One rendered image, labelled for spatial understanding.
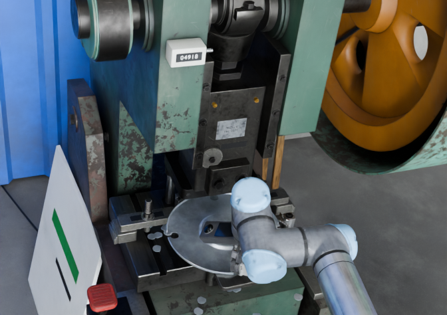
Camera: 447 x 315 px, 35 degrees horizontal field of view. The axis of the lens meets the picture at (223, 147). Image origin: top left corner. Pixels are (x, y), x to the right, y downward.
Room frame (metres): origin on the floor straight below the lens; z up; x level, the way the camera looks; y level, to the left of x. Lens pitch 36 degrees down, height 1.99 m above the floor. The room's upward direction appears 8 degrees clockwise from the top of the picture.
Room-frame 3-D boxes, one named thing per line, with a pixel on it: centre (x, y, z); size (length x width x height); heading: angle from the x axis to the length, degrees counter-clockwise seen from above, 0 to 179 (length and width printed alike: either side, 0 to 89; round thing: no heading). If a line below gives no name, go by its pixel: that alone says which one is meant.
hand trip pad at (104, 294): (1.05, 0.23, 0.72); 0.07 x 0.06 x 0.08; 25
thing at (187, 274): (1.40, 0.02, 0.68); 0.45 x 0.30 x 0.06; 115
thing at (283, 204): (1.47, -0.13, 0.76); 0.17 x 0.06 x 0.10; 115
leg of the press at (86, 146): (1.41, 0.33, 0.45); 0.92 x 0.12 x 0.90; 25
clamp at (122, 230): (1.33, 0.18, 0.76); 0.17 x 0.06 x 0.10; 115
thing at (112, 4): (1.31, 0.26, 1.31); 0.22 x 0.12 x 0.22; 25
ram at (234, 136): (1.36, 0.01, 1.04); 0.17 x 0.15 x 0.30; 25
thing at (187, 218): (1.28, -0.03, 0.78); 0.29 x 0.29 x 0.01
